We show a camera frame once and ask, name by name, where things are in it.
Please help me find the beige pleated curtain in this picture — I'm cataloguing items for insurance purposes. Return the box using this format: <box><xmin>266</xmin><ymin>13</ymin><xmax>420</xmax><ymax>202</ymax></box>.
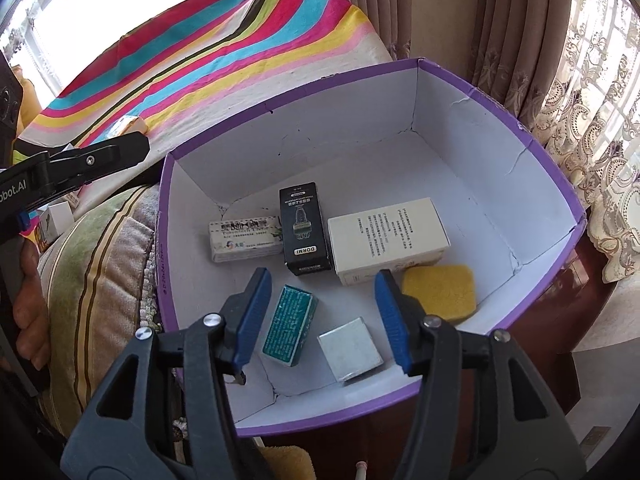
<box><xmin>350</xmin><ymin>0</ymin><xmax>639</xmax><ymax>283</ymax></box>

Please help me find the striped sofa cushion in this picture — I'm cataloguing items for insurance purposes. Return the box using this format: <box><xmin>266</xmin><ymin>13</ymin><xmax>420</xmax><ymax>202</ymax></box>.
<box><xmin>39</xmin><ymin>185</ymin><xmax>162</xmax><ymax>436</ymax></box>

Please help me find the floral sheer curtain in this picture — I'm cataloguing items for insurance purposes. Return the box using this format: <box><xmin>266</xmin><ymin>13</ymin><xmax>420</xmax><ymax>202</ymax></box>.
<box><xmin>0</xmin><ymin>0</ymin><xmax>101</xmax><ymax>61</ymax></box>

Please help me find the white green long box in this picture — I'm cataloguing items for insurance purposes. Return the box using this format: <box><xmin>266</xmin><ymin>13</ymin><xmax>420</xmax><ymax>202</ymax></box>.
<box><xmin>209</xmin><ymin>216</ymin><xmax>283</xmax><ymax>263</ymax></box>

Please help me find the white orange tissue pack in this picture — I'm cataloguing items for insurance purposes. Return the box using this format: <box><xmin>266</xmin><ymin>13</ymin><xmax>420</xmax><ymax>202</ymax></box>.
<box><xmin>104</xmin><ymin>115</ymin><xmax>149</xmax><ymax>140</ymax></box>

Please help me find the black product box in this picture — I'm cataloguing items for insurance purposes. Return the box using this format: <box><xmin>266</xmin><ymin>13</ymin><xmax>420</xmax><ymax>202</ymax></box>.
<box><xmin>279</xmin><ymin>182</ymin><xmax>332</xmax><ymax>276</ymax></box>

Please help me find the yellow sponge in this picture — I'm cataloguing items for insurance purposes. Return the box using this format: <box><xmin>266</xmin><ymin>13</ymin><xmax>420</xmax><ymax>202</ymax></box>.
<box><xmin>401</xmin><ymin>264</ymin><xmax>477</xmax><ymax>324</ymax></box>

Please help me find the purple cardboard box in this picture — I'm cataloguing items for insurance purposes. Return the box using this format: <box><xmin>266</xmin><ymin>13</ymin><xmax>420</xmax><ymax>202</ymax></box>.
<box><xmin>154</xmin><ymin>57</ymin><xmax>588</xmax><ymax>438</ymax></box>

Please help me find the silver square box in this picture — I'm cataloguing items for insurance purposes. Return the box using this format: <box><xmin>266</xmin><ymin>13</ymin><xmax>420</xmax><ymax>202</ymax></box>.
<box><xmin>317</xmin><ymin>318</ymin><xmax>384</xmax><ymax>382</ymax></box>

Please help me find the person's left hand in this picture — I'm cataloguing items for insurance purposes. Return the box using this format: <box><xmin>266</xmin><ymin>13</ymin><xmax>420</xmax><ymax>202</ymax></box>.
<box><xmin>13</xmin><ymin>238</ymin><xmax>51</xmax><ymax>370</ymax></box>

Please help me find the cream text box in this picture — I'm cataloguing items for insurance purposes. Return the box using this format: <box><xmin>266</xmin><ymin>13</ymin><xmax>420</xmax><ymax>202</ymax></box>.
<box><xmin>328</xmin><ymin>198</ymin><xmax>450</xmax><ymax>286</ymax></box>

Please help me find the small silver white box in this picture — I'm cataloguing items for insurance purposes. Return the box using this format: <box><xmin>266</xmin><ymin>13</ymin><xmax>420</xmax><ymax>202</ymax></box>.
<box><xmin>37</xmin><ymin>200</ymin><xmax>74</xmax><ymax>244</ymax></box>

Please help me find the striped colourful cloth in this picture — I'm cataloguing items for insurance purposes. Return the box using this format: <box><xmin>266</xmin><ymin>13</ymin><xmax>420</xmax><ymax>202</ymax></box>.
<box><xmin>16</xmin><ymin>0</ymin><xmax>394</xmax><ymax>151</ymax></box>

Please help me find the teal medicine box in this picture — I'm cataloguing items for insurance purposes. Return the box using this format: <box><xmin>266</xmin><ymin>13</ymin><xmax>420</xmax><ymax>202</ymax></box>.
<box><xmin>262</xmin><ymin>285</ymin><xmax>318</xmax><ymax>367</ymax></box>

